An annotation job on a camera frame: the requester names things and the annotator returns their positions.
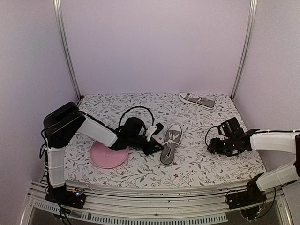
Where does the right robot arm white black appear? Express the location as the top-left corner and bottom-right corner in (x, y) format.
(206, 117), (300, 209)

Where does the grey sneaker with red sole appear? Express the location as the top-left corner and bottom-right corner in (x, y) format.
(160, 124), (183, 166)

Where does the left aluminium frame post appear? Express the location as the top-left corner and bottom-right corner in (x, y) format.
(53, 0), (82, 100)

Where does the pink plastic plate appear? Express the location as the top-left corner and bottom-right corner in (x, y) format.
(90, 142), (129, 169)

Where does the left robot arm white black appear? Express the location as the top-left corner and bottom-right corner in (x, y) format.
(41, 102), (164, 209)

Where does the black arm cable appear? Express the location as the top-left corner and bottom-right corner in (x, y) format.
(204, 125), (224, 147)
(118, 106), (155, 129)

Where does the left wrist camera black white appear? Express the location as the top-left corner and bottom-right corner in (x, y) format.
(145, 123), (164, 142)

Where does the aluminium front rail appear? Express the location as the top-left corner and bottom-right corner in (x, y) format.
(20, 180), (296, 225)

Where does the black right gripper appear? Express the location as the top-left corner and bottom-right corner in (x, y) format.
(207, 137), (236, 156)

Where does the right aluminium frame post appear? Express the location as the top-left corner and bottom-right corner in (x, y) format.
(230, 0), (258, 102)

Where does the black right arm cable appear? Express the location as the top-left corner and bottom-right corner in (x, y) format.
(204, 125), (224, 147)

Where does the aluminium frame post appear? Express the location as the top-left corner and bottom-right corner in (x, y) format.
(230, 0), (258, 102)
(53, 0), (82, 100)

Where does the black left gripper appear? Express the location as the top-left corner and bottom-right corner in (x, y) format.
(128, 135), (164, 156)

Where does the floral patterned table mat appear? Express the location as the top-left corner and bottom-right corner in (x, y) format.
(50, 93), (265, 188)

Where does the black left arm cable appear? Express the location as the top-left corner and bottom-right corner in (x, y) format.
(118, 106), (155, 129)

